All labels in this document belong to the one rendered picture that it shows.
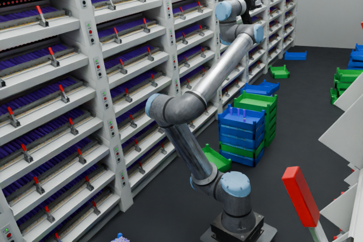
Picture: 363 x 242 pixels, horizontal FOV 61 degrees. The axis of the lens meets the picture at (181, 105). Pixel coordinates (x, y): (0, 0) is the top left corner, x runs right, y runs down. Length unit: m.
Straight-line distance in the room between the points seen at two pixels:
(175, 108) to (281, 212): 1.15
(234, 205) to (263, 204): 0.53
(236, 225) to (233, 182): 0.23
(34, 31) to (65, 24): 0.16
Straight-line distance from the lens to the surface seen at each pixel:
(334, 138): 0.36
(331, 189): 2.35
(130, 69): 1.94
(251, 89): 3.57
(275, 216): 2.08
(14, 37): 1.46
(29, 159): 1.58
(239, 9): 1.66
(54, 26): 1.55
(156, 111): 1.30
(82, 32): 1.65
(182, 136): 1.42
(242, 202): 1.64
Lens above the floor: 1.47
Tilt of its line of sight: 25 degrees down
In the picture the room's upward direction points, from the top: 6 degrees counter-clockwise
